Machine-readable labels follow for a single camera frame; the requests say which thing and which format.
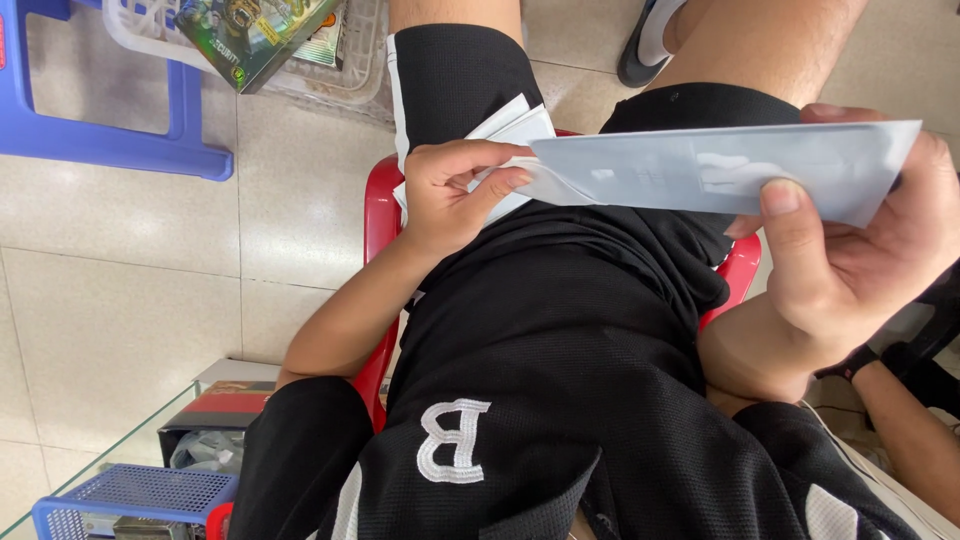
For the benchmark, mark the glass shelf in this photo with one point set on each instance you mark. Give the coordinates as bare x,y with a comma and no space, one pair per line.
105,457

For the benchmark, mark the white plastic basket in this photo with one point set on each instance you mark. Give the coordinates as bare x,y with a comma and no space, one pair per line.
360,67

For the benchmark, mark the red and black box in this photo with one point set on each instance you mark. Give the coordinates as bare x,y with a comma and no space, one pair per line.
225,409

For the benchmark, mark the shiny card packet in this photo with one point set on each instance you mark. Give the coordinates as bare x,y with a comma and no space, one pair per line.
326,45

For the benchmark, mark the red plastic chair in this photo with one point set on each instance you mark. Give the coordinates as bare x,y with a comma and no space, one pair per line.
379,225

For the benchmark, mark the black jersey with white letter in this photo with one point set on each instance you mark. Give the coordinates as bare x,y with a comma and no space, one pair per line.
562,390

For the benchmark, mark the person's leg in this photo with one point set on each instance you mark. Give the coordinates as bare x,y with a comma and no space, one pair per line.
757,45
450,15

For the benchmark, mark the green toy box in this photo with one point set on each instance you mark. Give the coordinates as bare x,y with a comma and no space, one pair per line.
247,37

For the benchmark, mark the black chair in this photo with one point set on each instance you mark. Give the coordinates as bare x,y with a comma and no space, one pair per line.
934,352

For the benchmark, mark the person's right leg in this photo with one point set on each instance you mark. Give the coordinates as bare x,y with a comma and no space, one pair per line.
757,45

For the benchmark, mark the blue mesh plastic basket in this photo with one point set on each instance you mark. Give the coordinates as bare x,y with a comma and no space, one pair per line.
142,491

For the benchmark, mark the stack of white papers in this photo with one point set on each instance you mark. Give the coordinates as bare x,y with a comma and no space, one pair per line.
517,124

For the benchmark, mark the blue plastic stool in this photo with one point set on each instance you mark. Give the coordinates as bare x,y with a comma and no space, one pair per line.
184,135

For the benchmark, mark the black wristband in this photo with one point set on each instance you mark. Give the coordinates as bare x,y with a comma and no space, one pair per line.
847,364

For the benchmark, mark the long white envelope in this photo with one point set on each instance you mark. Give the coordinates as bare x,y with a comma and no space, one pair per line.
712,169

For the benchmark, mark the person's right hand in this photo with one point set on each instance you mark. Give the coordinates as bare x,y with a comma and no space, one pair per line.
847,277

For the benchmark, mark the person's left hand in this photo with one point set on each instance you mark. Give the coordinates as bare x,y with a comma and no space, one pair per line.
439,202

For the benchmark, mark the clear plastic bag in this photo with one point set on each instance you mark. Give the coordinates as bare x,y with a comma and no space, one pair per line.
210,450

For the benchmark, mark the person's left leg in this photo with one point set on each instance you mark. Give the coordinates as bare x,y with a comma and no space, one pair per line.
450,15

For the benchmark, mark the black shoe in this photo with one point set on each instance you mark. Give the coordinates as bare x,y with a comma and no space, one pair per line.
634,60

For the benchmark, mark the white sock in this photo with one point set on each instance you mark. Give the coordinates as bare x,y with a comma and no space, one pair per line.
664,26

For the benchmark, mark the black shorts with white stripe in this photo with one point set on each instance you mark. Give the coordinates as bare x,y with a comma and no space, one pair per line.
457,75

